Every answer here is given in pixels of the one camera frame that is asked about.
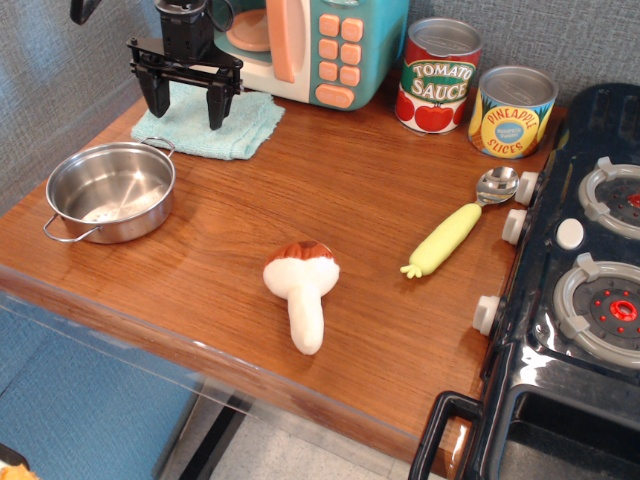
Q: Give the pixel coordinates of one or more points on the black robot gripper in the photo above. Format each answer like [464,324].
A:
[186,53]

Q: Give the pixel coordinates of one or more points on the teal toy microwave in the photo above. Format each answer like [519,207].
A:
[332,54]

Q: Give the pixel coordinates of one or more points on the small stainless steel pot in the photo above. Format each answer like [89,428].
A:
[111,193]

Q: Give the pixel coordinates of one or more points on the plush mushroom toy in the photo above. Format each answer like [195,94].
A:
[302,273]

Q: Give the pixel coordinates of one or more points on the tomato sauce can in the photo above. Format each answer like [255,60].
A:
[440,61]

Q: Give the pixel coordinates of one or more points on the pineapple slices can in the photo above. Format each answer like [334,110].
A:
[513,106]

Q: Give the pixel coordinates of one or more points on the orange object at corner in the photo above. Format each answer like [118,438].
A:
[14,466]

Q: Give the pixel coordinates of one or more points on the black toy stove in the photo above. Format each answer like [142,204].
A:
[560,396]

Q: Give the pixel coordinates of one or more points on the spoon with yellow-green handle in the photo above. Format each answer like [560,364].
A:
[495,186]

